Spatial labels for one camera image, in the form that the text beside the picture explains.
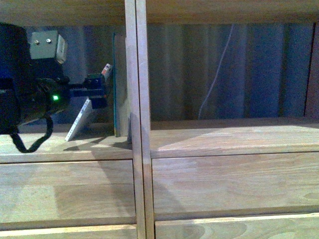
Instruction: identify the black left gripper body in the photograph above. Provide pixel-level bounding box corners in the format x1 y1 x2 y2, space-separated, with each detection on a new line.
14 58 70 122

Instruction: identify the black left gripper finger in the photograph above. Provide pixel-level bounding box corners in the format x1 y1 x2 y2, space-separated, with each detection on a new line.
70 73 108 109

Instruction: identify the white illustrated paperback book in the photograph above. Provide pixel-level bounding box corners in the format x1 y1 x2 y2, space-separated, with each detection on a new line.
65 64 113 141

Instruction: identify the teal upright book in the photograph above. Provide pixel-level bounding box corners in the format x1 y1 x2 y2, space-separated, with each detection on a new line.
113 32 121 137

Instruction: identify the thin green-spined book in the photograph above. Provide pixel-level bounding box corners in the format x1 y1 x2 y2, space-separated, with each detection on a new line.
127 113 132 144

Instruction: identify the dark blue curtain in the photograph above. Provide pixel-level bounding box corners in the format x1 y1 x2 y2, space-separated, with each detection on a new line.
59 23 314 119

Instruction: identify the light wooden bookshelf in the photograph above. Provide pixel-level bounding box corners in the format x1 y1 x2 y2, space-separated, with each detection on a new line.
0 0 319 239

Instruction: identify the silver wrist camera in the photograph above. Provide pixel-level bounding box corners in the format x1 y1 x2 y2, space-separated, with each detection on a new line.
30 30 68 64

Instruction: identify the black looped cable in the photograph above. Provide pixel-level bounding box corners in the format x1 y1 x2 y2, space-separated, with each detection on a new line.
9 115 54 153

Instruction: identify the thin white cord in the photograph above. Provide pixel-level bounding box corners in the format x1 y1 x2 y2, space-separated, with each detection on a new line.
197 23 235 119

